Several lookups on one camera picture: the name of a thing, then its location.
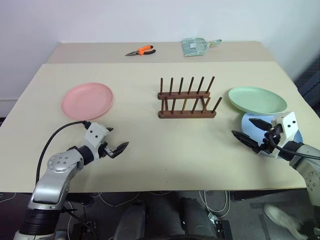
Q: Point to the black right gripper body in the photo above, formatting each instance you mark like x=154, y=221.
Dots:
x=271, y=140

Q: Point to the orange black needle-nose pliers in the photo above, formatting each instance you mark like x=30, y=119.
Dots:
x=143, y=50

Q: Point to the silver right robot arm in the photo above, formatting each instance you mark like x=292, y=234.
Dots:
x=308, y=160

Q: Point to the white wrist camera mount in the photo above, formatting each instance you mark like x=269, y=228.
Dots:
x=288, y=127
x=95, y=132

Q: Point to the blue plate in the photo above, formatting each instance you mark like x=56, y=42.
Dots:
x=247, y=126

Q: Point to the pink plate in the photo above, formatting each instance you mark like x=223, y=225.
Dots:
x=87, y=101

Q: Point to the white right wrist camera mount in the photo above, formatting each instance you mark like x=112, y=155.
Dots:
x=288, y=127

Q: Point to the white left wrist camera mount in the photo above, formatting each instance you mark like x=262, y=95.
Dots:
x=95, y=132

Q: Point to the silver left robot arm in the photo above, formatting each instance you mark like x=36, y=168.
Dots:
x=53, y=180

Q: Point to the green packaged cloth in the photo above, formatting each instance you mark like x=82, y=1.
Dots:
x=195, y=47

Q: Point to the wooden dish rack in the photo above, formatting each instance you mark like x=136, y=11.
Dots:
x=187, y=113

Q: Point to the white shoe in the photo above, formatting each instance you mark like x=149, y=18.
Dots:
x=282, y=220

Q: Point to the dark rounded shape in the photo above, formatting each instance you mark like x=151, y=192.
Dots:
x=131, y=222
x=195, y=220

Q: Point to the green plate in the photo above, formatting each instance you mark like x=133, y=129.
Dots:
x=257, y=100

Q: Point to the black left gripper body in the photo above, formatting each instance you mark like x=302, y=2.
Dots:
x=105, y=150

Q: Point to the metal floor bracket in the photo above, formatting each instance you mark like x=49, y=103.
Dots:
x=220, y=226

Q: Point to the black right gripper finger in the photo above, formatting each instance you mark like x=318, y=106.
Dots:
x=246, y=140
x=261, y=124

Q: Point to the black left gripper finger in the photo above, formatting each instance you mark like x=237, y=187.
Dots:
x=110, y=129
x=120, y=149

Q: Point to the dark ribbed object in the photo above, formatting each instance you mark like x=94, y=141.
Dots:
x=311, y=82

